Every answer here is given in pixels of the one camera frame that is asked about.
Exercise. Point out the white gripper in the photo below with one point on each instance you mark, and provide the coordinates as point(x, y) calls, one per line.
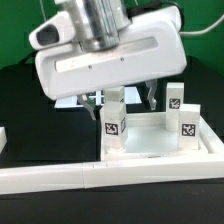
point(83, 49)

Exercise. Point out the white square table top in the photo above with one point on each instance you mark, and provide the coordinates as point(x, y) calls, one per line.
point(149, 138)

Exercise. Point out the white plate with fiducial tags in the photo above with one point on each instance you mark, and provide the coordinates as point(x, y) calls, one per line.
point(131, 97)

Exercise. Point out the white L-shaped obstacle fence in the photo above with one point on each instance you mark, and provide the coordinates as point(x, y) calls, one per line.
point(102, 174)

